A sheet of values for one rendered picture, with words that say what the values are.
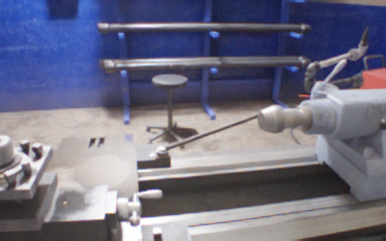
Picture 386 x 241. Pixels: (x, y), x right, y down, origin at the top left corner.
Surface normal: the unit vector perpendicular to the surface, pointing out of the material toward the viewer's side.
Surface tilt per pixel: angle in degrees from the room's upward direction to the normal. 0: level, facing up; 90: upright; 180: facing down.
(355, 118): 86
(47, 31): 90
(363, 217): 36
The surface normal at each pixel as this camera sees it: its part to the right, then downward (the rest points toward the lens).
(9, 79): 0.18, 0.40
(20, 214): 0.02, -0.91
